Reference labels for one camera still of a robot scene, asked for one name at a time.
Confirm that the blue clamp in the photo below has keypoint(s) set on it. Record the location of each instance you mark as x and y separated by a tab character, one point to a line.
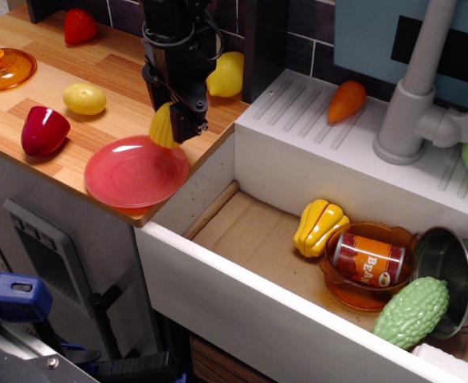
24	298

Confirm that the yellow toy potato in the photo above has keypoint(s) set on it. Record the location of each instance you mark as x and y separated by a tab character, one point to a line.
84	99

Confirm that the orange transparent pot lid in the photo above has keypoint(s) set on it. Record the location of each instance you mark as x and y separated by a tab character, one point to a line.
16	68

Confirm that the yellow toy corn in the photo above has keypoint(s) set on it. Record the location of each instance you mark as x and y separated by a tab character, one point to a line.
161	130

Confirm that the pink plastic plate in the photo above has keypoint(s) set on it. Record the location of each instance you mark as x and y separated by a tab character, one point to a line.
135	172

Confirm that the grey toy faucet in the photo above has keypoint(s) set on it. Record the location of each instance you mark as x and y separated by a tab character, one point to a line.
412	117

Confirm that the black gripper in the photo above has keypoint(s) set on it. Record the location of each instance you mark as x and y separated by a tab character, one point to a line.
177	71

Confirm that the yellow toy bell pepper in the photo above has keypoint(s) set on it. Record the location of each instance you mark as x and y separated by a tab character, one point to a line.
318	220

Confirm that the orange toy carrot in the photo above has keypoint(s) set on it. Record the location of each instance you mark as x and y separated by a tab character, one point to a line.
350	97

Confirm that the red beans can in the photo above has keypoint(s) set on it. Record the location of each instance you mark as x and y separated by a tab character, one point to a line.
368	261

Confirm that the stainless steel pot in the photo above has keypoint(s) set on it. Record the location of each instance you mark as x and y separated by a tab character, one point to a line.
442	254

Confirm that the yellow toy lemon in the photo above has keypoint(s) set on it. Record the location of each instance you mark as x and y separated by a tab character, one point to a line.
227	79

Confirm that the red toy strawberry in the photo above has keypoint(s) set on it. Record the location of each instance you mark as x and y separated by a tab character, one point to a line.
79	26

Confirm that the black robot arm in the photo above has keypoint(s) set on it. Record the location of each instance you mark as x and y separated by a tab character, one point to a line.
175	20

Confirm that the orange transparent pot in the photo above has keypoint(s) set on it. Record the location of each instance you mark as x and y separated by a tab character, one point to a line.
356	295

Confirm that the red toy bell pepper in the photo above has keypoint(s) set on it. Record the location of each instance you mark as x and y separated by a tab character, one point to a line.
44	131

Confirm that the green toy bitter melon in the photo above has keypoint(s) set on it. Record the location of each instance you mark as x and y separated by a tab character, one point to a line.
413	313

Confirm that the white sponge block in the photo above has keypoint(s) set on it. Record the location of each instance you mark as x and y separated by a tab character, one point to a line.
443	360

